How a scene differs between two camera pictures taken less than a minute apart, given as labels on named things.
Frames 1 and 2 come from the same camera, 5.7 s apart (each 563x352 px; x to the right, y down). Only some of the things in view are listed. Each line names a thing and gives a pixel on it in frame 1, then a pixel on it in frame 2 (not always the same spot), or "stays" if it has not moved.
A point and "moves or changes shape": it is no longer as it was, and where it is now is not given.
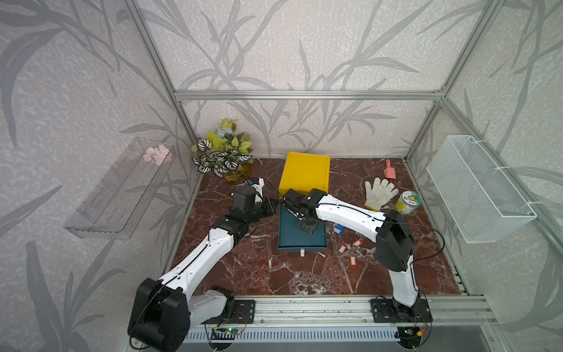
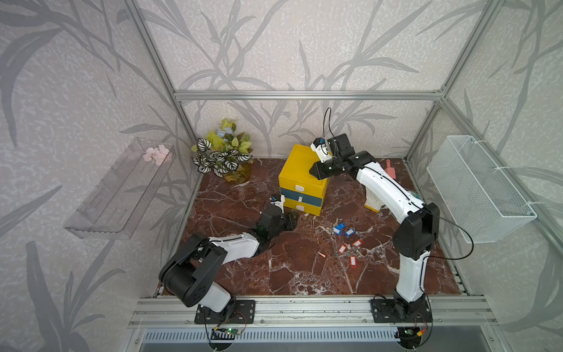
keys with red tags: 352,249 stays
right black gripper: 306,229 → 316,169
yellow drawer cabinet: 303,172 stays
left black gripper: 270,210 → 289,221
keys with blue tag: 338,229 stays
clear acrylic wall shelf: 119,203 stays
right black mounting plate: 386,311 stays
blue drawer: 292,238 moves or changes shape
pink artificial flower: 157,155 stays
